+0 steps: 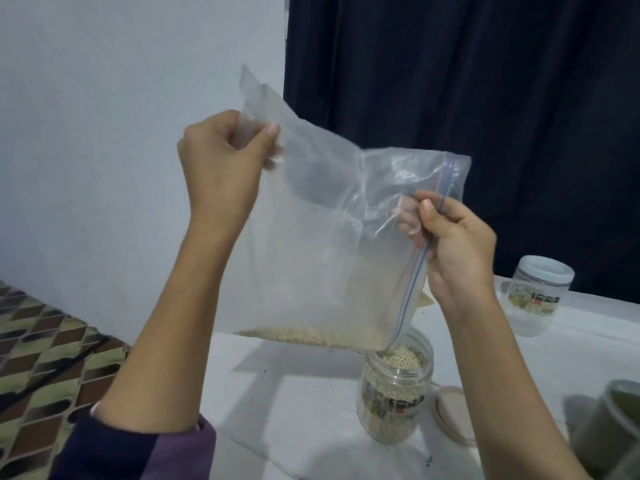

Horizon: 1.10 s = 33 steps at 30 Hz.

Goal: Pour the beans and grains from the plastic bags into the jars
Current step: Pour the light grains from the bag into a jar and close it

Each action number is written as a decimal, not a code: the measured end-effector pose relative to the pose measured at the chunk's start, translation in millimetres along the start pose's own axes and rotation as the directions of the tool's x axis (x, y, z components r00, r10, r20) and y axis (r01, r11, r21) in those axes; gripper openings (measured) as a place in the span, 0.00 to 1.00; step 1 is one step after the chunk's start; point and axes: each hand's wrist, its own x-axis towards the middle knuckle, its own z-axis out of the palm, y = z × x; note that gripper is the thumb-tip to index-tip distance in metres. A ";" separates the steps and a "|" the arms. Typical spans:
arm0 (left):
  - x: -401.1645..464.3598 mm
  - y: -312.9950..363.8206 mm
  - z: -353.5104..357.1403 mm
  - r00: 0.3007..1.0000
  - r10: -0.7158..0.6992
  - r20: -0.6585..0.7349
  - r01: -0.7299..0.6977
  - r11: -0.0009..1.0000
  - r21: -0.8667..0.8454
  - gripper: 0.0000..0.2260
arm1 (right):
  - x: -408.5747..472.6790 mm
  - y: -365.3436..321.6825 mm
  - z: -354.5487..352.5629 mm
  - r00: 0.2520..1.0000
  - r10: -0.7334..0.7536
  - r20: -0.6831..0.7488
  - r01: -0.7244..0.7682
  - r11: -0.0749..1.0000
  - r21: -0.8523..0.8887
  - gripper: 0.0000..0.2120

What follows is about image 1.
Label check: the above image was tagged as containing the person's right hand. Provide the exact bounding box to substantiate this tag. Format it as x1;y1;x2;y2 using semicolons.
398;191;498;311

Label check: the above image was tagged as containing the person's right forearm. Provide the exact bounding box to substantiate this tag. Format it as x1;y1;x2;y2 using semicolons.
440;293;591;480

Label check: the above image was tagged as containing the transparent jar blue lid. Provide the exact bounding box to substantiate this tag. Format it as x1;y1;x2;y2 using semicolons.
503;255;576;338

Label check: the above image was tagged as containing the pink round lid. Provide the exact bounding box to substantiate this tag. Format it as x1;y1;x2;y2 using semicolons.
432;385;479;448

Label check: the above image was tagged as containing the dark navy curtain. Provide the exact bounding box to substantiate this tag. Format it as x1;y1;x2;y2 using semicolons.
284;0;640;304

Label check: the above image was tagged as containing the person's left forearm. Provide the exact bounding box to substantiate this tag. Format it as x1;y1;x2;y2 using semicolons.
50;229;246;480

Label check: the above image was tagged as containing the transparent jar pink lid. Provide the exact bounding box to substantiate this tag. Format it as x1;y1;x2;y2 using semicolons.
357;329;435;445

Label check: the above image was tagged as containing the clear bag with cream grains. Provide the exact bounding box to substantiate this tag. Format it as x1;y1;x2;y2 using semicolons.
215;65;472;354

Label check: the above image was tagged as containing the person's left hand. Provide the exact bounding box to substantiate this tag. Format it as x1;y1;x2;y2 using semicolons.
178;109;283;246

